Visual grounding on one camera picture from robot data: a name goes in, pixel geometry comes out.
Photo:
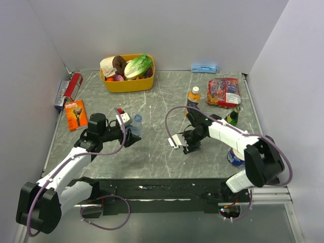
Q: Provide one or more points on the white blue can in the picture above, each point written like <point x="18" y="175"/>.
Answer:
<point x="235" y="158"/>

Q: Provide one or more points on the white bottle cap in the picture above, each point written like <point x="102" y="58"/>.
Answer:
<point x="195" y="90"/>

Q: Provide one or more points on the plush cabbage toy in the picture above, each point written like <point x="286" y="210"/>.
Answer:
<point x="138" y="66"/>

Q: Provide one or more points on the red box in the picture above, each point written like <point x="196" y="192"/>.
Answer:
<point x="73" y="87"/>

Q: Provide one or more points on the small dark jar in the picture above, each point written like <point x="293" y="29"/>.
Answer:
<point x="232" y="117"/>

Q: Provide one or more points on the orange drink bottle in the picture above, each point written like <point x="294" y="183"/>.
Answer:
<point x="193" y="99"/>

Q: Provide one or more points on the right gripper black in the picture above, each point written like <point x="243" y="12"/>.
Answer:
<point x="191" y="148"/>

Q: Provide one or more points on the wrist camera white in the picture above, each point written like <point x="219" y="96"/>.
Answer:
<point x="123" y="117"/>
<point x="177" y="141"/>

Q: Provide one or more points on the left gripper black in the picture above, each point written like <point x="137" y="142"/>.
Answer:
<point x="130" y="138"/>

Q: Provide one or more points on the red snack bag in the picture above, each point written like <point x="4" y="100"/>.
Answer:
<point x="223" y="92"/>

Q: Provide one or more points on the aluminium frame rail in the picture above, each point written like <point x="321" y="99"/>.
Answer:
<point x="270" y="195"/>

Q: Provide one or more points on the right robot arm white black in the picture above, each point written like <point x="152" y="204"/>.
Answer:
<point x="263" y="162"/>

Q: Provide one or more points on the brown beige plush toy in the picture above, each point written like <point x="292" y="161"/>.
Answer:
<point x="113" y="66"/>

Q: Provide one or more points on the orange razor box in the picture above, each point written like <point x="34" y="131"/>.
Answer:
<point x="76" y="115"/>

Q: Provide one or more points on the blue tissue pack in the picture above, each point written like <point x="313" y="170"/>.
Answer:
<point x="204" y="69"/>

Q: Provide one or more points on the clear blue water bottle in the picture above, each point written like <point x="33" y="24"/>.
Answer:
<point x="136" y="125"/>

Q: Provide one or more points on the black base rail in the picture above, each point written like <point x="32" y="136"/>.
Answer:
<point x="117" y="196"/>

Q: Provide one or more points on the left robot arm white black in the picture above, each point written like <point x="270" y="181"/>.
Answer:
<point x="42" y="204"/>

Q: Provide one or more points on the yellow plastic basket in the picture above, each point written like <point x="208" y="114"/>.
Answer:
<point x="120" y="84"/>

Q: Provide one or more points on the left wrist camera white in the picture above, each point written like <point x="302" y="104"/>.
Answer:
<point x="123" y="117"/>

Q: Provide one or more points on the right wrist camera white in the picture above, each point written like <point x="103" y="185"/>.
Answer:
<point x="177" y="141"/>

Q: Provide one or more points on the purple grey box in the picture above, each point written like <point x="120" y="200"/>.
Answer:
<point x="60" y="99"/>

